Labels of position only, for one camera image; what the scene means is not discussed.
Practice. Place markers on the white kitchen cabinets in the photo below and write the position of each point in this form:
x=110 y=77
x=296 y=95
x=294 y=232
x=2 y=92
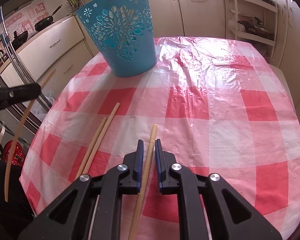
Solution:
x=67 y=47

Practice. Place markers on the red bag on floor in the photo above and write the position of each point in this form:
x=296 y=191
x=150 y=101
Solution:
x=18 y=156

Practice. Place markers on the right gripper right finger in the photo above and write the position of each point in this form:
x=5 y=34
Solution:
x=209 y=207

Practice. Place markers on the blue perforated plastic basket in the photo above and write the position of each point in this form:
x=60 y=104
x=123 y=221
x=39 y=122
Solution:
x=122 y=30

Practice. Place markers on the red white checkered tablecloth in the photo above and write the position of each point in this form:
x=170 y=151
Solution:
x=218 y=106

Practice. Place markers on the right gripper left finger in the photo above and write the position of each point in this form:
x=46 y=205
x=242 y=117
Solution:
x=90 y=208

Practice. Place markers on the black frying pan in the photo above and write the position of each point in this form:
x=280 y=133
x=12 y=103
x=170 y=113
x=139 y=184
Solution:
x=20 y=39

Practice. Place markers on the black wok on counter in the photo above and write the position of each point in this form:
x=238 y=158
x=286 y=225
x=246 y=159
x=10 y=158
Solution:
x=47 y=21

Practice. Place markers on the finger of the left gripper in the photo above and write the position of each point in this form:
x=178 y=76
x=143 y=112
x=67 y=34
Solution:
x=13 y=95

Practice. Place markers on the bamboo chopstick short left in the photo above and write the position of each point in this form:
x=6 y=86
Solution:
x=90 y=147

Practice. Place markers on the white storage trolley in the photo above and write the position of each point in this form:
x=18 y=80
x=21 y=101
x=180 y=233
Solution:
x=253 y=21

